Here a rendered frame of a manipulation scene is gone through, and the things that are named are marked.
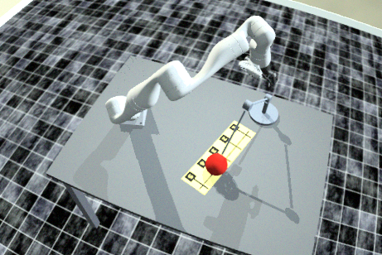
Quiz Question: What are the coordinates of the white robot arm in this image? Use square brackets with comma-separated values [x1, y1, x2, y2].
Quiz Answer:
[105, 16, 275, 124]

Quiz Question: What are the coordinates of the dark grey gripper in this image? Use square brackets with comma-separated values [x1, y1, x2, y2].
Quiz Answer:
[244, 55, 278, 87]

